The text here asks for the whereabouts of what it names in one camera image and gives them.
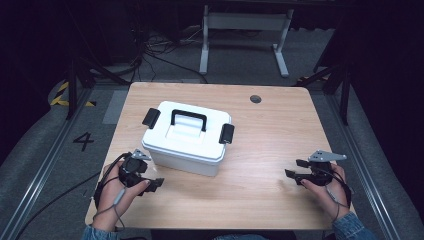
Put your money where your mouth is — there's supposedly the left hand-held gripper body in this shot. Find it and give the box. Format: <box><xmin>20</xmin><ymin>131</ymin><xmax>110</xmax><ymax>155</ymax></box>
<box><xmin>118</xmin><ymin>148</ymin><xmax>153</xmax><ymax>188</ymax></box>

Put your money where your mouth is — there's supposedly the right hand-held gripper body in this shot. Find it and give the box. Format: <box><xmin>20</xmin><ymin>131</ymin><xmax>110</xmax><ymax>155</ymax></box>
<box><xmin>307</xmin><ymin>149</ymin><xmax>348</xmax><ymax>187</ymax></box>

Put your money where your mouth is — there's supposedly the white storage box black handle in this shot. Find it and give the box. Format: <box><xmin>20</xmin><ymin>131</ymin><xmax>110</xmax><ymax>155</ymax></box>
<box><xmin>141</xmin><ymin>100</ymin><xmax>236</xmax><ymax>178</ymax></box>

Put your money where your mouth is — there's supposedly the person's right hand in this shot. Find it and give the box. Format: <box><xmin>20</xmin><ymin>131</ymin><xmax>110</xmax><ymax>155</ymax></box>
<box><xmin>299</xmin><ymin>162</ymin><xmax>352</xmax><ymax>222</ymax></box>

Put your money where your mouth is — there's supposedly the person's left hand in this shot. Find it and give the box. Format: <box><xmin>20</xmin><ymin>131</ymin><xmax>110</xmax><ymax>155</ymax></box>
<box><xmin>92</xmin><ymin>161</ymin><xmax>151</xmax><ymax>232</ymax></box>

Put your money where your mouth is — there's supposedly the black tripod stand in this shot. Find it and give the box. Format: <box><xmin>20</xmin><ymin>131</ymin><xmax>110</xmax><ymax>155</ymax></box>
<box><xmin>64</xmin><ymin>55</ymin><xmax>132</xmax><ymax>121</ymax></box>
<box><xmin>292</xmin><ymin>61</ymin><xmax>352</xmax><ymax>127</ymax></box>

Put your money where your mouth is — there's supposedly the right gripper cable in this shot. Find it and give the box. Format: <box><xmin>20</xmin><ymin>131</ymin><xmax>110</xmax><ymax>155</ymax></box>
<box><xmin>315</xmin><ymin>166</ymin><xmax>354</xmax><ymax>222</ymax></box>

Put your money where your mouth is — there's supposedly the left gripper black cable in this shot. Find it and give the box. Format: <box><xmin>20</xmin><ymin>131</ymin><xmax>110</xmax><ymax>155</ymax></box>
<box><xmin>14</xmin><ymin>151</ymin><xmax>132</xmax><ymax>240</ymax></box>

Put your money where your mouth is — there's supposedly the aluminium floor rail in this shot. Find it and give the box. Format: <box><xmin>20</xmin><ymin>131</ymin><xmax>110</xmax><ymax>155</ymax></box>
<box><xmin>0</xmin><ymin>85</ymin><xmax>96</xmax><ymax>240</ymax></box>
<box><xmin>323</xmin><ymin>93</ymin><xmax>403</xmax><ymax>240</ymax></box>

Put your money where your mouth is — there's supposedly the tangle of black floor cables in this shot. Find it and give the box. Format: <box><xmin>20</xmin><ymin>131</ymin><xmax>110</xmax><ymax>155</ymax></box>
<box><xmin>128</xmin><ymin>23</ymin><xmax>209</xmax><ymax>85</ymax></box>

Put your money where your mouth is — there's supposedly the white metal desk frame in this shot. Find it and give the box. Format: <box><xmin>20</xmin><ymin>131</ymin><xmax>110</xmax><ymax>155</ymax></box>
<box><xmin>198</xmin><ymin>4</ymin><xmax>295</xmax><ymax>79</ymax></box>

